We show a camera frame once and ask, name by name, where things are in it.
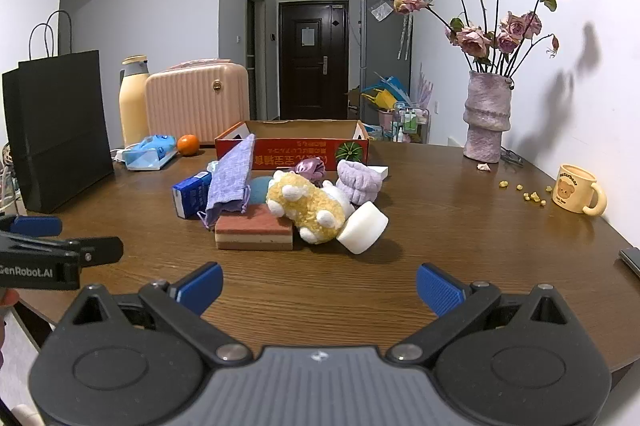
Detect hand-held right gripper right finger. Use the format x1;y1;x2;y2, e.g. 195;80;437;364
388;263;581;368

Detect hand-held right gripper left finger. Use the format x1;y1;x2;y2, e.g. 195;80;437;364
60;262;253;368

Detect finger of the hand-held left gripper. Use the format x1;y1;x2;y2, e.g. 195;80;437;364
0;215;64;237
0;231;124;266

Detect pink layered sponge block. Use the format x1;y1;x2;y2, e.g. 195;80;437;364
215;205;295;251

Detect blue carton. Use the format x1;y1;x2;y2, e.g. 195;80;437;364
172;171;213;219

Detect white round sponge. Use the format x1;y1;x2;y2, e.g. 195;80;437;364
336;201;390;255

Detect purple fabric pouch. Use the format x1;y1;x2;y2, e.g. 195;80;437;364
197;133;257;232

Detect teal round sponge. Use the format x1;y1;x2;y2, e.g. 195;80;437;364
248;176;273;207

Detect yellow plush toy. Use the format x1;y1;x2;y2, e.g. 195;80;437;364
266;170;357;246

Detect lilac fluffy headband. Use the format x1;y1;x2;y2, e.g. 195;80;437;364
336;159;383;206

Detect red cardboard box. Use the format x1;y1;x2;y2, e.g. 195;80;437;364
215;119;370;172

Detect black paper bag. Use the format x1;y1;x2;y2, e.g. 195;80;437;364
2;10;116;213

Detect blue tissue pack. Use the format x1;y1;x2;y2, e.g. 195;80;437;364
122;135;179;171

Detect scattered yellow crumbs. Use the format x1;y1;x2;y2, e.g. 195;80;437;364
497;179;553;207

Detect yellow thermos bottle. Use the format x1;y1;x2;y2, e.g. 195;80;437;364
119;55;151;147

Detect yellow bear mug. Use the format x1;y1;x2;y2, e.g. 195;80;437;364
552;164;608;215

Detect pink ribbed suitcase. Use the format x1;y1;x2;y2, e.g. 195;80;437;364
145;59;250;144

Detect purple textured vase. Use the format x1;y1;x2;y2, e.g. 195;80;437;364
462;70;515;163

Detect dark phone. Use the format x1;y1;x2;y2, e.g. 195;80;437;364
618;247;640;279

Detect lilac dried flower bundle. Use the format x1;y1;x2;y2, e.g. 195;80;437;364
415;64;433;107

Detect pile of colourful bags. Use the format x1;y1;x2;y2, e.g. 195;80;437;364
360;76;412;112

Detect dark interior door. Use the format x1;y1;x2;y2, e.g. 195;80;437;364
245;0;266;119

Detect dark brown entrance door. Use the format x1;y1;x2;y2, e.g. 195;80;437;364
278;0;349;121

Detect grey refrigerator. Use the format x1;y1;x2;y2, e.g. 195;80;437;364
359;0;413;100

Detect dried pink roses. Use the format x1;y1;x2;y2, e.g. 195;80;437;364
393;0;571;77

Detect hanging folded umbrella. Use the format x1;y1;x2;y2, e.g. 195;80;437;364
397;14;415;61

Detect wire trolley with bottles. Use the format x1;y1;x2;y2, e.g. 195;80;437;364
391;102;432;143

